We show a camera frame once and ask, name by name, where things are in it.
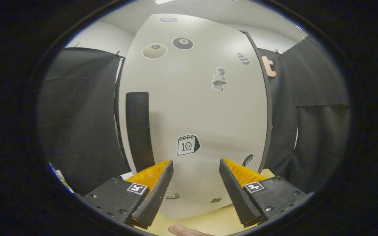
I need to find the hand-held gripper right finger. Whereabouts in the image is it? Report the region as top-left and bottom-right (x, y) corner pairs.
(219, 158), (314, 228)

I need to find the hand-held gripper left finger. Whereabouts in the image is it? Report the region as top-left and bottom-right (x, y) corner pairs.
(77, 160), (174, 230)

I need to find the white shoe cabinet door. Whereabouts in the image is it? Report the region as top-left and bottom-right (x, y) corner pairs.
(118, 14), (270, 219)

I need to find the grey shoe cabinet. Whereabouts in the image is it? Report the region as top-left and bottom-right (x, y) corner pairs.
(114, 30), (272, 174)

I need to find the white and gold packet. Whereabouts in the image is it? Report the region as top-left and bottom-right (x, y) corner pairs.
(48, 161), (74, 194)

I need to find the black backdrop cloth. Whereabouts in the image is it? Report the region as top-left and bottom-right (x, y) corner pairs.
(37, 36), (352, 196)

